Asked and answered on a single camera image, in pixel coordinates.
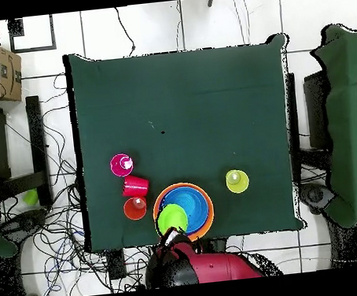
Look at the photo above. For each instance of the cardboard box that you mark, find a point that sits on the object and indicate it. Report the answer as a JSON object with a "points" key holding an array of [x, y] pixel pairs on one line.
{"points": [[10, 83]]}

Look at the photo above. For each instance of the black cabinet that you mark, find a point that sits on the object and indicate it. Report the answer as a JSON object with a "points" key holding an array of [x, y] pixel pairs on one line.
{"points": [[316, 108]]}

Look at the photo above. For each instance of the small blue ringed bowl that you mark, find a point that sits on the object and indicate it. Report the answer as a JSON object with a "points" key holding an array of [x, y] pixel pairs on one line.
{"points": [[190, 203]]}

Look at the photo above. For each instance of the green bowl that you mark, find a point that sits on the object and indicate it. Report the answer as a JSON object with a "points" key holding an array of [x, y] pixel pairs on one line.
{"points": [[173, 218]]}

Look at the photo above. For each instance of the black bench frame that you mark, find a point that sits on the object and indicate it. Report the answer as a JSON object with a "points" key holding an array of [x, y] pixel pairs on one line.
{"points": [[36, 137]]}

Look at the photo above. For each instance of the black square frame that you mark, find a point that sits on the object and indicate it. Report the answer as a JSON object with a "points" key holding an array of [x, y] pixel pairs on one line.
{"points": [[33, 50]]}

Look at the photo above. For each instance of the dark green tablecloth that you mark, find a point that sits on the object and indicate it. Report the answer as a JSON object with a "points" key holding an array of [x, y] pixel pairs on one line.
{"points": [[197, 89]]}

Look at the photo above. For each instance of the pink cup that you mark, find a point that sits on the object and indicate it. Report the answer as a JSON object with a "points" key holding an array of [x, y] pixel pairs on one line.
{"points": [[117, 167]]}

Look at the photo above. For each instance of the light orange bowl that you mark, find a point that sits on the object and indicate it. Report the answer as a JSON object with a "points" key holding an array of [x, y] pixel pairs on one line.
{"points": [[212, 211]]}

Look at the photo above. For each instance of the grey floor equipment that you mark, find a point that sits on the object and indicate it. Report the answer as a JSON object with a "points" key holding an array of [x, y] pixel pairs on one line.
{"points": [[316, 195]]}

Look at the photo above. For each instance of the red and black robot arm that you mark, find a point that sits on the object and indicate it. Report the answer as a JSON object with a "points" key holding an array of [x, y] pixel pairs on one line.
{"points": [[216, 267]]}

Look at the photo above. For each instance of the yellow cup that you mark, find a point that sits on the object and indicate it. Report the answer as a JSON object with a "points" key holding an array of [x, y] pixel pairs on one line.
{"points": [[241, 185]]}

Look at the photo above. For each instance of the black stand leg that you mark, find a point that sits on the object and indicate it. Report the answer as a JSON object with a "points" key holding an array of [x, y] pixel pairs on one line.
{"points": [[210, 1]]}

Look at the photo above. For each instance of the black floor box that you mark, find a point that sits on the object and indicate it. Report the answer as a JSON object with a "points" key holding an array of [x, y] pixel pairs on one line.
{"points": [[116, 263]]}

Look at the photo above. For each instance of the lime green cup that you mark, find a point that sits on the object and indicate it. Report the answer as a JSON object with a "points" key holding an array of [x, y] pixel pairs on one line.
{"points": [[31, 197]]}

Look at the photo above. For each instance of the orange cup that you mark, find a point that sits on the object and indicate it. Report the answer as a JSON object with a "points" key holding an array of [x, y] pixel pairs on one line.
{"points": [[131, 211]]}

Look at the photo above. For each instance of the red cup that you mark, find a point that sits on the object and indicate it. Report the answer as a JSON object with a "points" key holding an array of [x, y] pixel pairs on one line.
{"points": [[135, 186]]}

